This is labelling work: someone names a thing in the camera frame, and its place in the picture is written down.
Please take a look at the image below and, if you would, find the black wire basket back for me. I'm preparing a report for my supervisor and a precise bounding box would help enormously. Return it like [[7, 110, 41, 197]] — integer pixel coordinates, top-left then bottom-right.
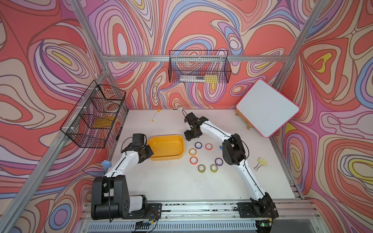
[[168, 49, 232, 83]]

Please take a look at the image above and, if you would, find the black wire basket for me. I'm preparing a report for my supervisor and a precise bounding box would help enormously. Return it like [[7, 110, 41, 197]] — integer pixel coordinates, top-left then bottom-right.
[[168, 49, 232, 83], [60, 81, 126, 149]]

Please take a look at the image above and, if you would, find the orange tape roll middle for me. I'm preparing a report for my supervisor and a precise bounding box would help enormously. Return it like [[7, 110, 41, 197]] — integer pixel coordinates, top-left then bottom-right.
[[188, 148, 197, 156]]

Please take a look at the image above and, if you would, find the yellow block in back basket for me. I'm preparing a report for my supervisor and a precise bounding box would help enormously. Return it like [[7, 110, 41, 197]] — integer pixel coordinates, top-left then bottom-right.
[[205, 75, 219, 83]]

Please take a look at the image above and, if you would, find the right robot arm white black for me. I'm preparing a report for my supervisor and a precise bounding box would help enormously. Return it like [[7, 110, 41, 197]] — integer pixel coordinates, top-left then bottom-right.
[[184, 113, 279, 219]]

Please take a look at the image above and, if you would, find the yellow item in left basket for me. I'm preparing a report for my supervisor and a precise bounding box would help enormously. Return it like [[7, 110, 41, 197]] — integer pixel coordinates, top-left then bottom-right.
[[92, 116, 114, 129]]

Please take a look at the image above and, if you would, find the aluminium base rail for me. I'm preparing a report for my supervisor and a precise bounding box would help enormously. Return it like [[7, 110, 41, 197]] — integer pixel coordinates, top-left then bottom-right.
[[73, 199, 328, 233]]

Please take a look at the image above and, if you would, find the white board pink frame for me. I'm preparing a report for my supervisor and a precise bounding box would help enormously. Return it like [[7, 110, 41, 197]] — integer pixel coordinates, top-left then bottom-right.
[[236, 80, 300, 138]]

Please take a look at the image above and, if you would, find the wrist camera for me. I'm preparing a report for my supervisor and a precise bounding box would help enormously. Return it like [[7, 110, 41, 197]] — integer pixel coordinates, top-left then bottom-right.
[[184, 112, 199, 126], [132, 133, 147, 146]]

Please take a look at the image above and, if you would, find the yellow plastic storage box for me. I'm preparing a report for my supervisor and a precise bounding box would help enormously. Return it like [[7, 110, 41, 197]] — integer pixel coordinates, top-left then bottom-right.
[[148, 135, 185, 161]]

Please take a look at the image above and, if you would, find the wooden easel stand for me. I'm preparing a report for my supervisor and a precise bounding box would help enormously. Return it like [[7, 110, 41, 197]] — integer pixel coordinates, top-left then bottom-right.
[[235, 109, 253, 130]]

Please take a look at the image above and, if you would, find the yellow-green tape roll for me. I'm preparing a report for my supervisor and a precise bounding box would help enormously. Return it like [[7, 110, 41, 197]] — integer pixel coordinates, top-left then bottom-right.
[[210, 164, 218, 173], [198, 164, 206, 173]]

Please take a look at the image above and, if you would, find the black wire basket left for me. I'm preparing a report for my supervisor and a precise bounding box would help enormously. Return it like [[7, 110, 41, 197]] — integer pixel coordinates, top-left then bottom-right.
[[60, 81, 126, 149]]

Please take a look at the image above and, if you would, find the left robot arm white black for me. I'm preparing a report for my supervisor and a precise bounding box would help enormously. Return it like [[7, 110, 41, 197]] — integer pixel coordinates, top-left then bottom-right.
[[91, 144, 153, 220]]

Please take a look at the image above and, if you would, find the blue cloth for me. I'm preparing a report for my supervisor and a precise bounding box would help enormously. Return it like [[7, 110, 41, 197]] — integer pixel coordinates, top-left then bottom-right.
[[101, 160, 112, 174]]

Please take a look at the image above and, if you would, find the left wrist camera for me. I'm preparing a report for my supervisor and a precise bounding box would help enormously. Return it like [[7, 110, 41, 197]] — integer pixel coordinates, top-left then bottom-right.
[[132, 133, 147, 146]]

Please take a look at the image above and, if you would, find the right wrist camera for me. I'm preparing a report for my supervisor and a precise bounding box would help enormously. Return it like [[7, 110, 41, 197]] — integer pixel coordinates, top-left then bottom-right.
[[184, 112, 199, 126]]

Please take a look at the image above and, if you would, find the red tape roll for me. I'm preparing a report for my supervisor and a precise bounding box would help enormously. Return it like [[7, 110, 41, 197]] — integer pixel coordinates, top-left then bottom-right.
[[189, 156, 198, 165], [205, 143, 213, 151]]

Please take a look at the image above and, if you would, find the purple tape roll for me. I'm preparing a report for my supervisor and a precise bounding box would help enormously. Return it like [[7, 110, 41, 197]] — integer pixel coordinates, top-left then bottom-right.
[[214, 158, 224, 167], [194, 142, 203, 150]]

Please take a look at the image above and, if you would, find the white yellow marker pen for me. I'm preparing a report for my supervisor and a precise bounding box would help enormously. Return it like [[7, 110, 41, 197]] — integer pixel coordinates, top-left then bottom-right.
[[152, 109, 161, 122]]

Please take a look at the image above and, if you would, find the yellow binder clip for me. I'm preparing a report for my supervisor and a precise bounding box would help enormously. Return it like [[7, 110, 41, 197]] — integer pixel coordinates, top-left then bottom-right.
[[254, 157, 268, 171]]

